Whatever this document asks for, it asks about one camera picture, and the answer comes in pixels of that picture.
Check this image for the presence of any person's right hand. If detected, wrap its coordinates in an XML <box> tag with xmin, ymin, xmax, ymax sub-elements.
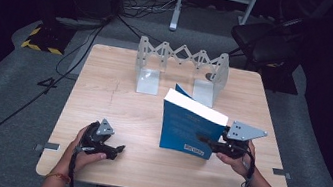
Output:
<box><xmin>213</xmin><ymin>136</ymin><xmax>261</xmax><ymax>181</ymax></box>

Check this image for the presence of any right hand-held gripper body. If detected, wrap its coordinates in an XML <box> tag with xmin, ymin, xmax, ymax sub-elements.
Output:
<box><xmin>211</xmin><ymin>117</ymin><xmax>270</xmax><ymax>164</ymax></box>

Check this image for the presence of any bundle of floor cables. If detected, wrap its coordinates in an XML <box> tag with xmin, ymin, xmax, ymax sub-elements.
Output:
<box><xmin>119</xmin><ymin>0</ymin><xmax>181</xmax><ymax>27</ymax></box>

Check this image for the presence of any black folding chair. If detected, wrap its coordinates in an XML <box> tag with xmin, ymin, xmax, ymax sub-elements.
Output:
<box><xmin>224</xmin><ymin>5</ymin><xmax>314</xmax><ymax>81</ymax></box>

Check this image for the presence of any dark round disc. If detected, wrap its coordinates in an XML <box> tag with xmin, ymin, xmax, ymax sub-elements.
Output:
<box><xmin>204</xmin><ymin>71</ymin><xmax>218</xmax><ymax>83</ymax></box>

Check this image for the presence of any grey tape strip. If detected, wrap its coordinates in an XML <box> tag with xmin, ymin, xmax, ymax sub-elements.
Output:
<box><xmin>34</xmin><ymin>140</ymin><xmax>61</xmax><ymax>155</ymax></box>
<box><xmin>270</xmin><ymin>167</ymin><xmax>293</xmax><ymax>181</ymax></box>

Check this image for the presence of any grey expandable metal bookend rack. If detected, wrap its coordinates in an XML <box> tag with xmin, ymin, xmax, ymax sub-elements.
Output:
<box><xmin>130</xmin><ymin>35</ymin><xmax>234</xmax><ymax>112</ymax></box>

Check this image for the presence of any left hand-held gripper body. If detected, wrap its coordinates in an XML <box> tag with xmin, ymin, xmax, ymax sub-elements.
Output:
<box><xmin>78</xmin><ymin>114</ymin><xmax>125</xmax><ymax>162</ymax></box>

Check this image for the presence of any yellow black striped base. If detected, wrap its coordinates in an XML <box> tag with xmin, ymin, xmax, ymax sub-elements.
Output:
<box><xmin>20</xmin><ymin>17</ymin><xmax>77</xmax><ymax>58</ymax></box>

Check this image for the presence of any long black floor cable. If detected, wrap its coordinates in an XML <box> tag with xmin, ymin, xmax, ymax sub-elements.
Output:
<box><xmin>0</xmin><ymin>0</ymin><xmax>112</xmax><ymax>187</ymax></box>

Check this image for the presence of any person's left hand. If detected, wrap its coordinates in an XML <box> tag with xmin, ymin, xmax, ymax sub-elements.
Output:
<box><xmin>57</xmin><ymin>121</ymin><xmax>112</xmax><ymax>180</ymax></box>

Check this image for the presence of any red and gold bracelet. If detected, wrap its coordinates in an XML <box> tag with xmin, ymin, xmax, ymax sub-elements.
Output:
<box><xmin>45</xmin><ymin>170</ymin><xmax>73</xmax><ymax>185</ymax></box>

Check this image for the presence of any blue paperback book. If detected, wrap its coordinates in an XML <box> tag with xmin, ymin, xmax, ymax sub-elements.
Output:
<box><xmin>154</xmin><ymin>80</ymin><xmax>235</xmax><ymax>163</ymax></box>

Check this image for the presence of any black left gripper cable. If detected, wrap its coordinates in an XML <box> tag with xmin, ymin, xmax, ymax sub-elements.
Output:
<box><xmin>65</xmin><ymin>148</ymin><xmax>83</xmax><ymax>187</ymax></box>

